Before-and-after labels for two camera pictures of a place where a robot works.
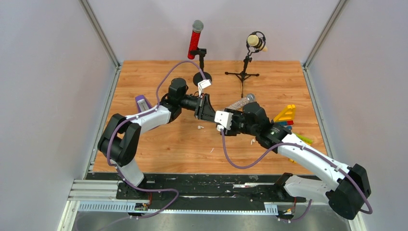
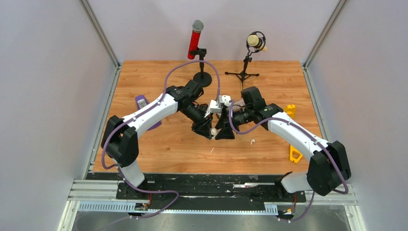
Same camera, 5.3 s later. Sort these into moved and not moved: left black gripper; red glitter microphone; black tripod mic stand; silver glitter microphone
Moved: left black gripper
Not moved: red glitter microphone; black tripod mic stand; silver glitter microphone
